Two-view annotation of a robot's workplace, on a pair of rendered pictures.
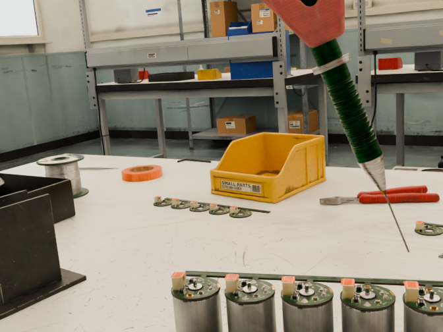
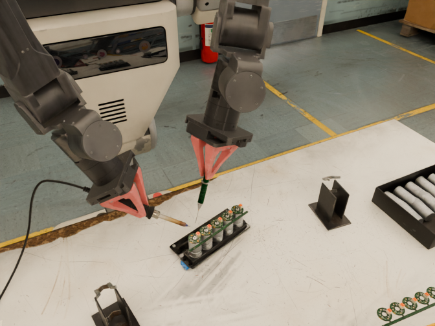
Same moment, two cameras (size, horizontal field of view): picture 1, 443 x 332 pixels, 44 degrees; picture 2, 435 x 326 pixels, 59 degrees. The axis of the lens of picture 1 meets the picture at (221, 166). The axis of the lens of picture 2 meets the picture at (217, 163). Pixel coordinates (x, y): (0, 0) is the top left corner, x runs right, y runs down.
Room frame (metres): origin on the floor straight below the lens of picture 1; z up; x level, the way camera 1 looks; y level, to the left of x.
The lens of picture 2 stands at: (0.51, -0.48, 1.36)
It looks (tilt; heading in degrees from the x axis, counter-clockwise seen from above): 38 degrees down; 122
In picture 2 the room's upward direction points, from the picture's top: straight up
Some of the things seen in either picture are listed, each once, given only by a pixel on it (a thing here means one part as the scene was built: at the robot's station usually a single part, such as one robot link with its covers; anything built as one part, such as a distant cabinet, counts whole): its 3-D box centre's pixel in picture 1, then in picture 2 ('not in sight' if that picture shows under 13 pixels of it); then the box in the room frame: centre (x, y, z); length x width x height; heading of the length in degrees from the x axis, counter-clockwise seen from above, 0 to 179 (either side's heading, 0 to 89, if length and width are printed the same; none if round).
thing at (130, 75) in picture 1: (126, 74); not in sight; (3.55, 0.56, 0.80); 0.15 x 0.12 x 0.10; 168
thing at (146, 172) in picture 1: (142, 172); not in sight; (0.79, 0.12, 0.76); 0.06 x 0.06 x 0.01
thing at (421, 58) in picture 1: (430, 59); not in sight; (2.58, -1.01, 0.80); 0.15 x 0.12 x 0.10; 150
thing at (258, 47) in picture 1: (173, 55); not in sight; (3.17, 0.23, 0.90); 1.30 x 0.06 x 0.12; 58
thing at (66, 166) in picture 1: (62, 176); not in sight; (0.72, 0.21, 0.78); 0.06 x 0.06 x 0.05
